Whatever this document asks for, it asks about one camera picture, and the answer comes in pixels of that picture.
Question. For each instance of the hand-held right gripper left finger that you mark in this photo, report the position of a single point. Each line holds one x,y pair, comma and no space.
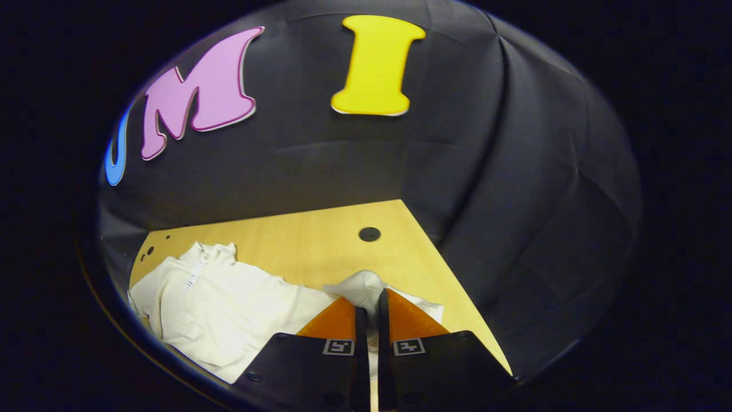
361,366

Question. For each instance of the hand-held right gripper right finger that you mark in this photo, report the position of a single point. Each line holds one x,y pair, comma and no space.
384,366

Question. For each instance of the white hooded sweatshirt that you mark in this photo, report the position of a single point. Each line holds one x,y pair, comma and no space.
229,309

